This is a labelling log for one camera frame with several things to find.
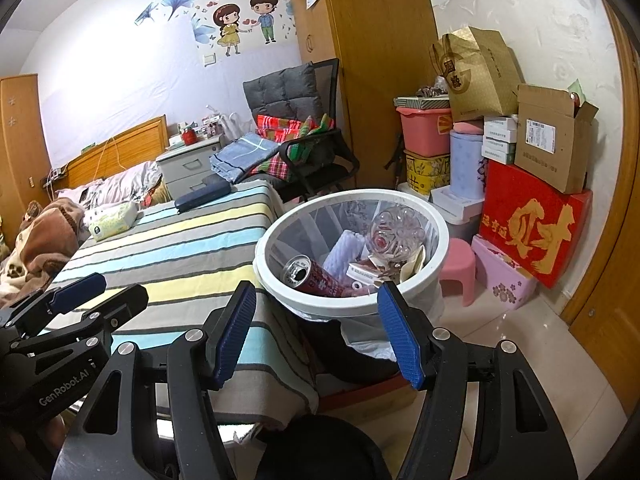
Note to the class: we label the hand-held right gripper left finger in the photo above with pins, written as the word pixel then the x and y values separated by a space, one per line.
pixel 232 335

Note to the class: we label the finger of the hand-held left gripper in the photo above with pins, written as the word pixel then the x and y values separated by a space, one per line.
pixel 75 287
pixel 120 306

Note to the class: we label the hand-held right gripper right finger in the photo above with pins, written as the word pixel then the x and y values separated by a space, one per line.
pixel 402 340

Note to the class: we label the white rimmed trash bin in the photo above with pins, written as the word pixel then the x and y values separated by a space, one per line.
pixel 272 282

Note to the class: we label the white red carton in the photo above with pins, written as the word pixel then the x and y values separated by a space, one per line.
pixel 365 272

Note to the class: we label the beige paper box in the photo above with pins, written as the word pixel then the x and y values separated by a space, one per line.
pixel 416 262

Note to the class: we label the dark red snack packet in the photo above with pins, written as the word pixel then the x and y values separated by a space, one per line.
pixel 320 280

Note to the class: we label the clear bottle with red label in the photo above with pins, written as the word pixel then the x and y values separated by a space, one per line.
pixel 395 230

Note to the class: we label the brown plush blanket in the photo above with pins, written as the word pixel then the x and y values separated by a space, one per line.
pixel 35 250

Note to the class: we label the yellow tissue pack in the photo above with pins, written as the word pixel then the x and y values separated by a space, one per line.
pixel 112 220

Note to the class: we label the pink plastic stool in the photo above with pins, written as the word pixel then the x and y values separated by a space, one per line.
pixel 457 270

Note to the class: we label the striped table cloth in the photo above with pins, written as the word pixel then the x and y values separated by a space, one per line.
pixel 200 240

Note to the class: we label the white power strip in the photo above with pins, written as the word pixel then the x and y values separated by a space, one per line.
pixel 55 177

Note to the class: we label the pink grey quilt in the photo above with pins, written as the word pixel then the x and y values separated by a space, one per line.
pixel 125 182

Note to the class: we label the pink floral box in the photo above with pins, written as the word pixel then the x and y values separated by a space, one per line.
pixel 502 280

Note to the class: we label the brown paper bag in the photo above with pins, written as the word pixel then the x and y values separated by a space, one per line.
pixel 159 194

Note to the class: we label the grey plastic storage box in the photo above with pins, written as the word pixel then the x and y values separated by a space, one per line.
pixel 460 227

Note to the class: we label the dark blue case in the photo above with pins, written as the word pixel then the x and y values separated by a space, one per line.
pixel 202 195

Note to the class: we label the wooden bed headboard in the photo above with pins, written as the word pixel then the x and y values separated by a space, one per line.
pixel 120 152

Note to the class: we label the white flat box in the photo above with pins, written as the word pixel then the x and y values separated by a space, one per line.
pixel 457 202

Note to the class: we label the grey nightstand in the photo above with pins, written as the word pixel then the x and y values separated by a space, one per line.
pixel 187 165

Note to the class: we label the small wooden wardrobe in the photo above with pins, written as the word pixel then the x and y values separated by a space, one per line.
pixel 20 135

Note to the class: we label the yellow patterned box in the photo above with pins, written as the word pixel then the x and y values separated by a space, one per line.
pixel 422 170

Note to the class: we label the red gift box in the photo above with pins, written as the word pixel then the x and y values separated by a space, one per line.
pixel 535 225

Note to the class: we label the blue folded cloth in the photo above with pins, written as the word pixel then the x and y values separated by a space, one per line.
pixel 242 155

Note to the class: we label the red jar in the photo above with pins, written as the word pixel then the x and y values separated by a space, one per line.
pixel 189 136

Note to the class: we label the lavender round box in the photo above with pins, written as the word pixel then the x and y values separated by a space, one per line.
pixel 467 165

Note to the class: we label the black office chair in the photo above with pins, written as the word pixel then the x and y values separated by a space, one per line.
pixel 330 165

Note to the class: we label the red plaid cloth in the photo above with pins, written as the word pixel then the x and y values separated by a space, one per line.
pixel 290 135

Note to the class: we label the small white box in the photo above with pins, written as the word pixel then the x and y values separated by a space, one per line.
pixel 500 122
pixel 497 152
pixel 500 136

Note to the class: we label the pink plastic storage bin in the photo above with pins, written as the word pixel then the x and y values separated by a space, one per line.
pixel 425 130

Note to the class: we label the wooden door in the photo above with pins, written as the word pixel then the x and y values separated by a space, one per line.
pixel 610 260

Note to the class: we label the patterned grey bin lid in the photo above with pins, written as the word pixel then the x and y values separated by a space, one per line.
pixel 422 102

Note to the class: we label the grey quilted chair cushion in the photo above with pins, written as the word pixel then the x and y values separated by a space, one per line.
pixel 285 90

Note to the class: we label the open cardboard box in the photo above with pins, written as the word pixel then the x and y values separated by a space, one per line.
pixel 550 135

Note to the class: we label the gold paper bag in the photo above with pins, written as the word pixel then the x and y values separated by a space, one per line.
pixel 475 75

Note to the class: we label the tall wooden wardrobe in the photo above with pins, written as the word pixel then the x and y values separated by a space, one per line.
pixel 375 60

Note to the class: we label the white wall switch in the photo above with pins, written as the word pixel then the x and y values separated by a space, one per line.
pixel 209 57

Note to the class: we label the blue flower wall sticker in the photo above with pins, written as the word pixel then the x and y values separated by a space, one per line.
pixel 170 5

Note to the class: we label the cartoon couple wall sticker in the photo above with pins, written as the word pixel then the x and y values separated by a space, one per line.
pixel 245 17

